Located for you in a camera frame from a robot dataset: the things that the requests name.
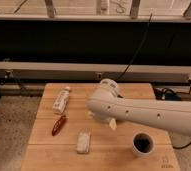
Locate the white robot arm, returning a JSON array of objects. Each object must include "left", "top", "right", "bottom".
[{"left": 87, "top": 79, "right": 191, "bottom": 137}]

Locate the white tube bottle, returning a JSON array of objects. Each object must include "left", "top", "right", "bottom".
[{"left": 52, "top": 86, "right": 71, "bottom": 115}]

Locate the white sponge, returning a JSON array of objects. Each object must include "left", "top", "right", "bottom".
[{"left": 76, "top": 132, "right": 90, "bottom": 154}]

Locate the white cup with dark inside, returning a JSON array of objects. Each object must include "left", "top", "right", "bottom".
[{"left": 132, "top": 132, "right": 155, "bottom": 157}]

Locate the black hanging cable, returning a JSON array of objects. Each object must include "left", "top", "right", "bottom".
[{"left": 115, "top": 13, "right": 154, "bottom": 82}]

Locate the metal rail frame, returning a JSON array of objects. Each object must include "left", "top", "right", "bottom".
[{"left": 0, "top": 61, "right": 191, "bottom": 83}]

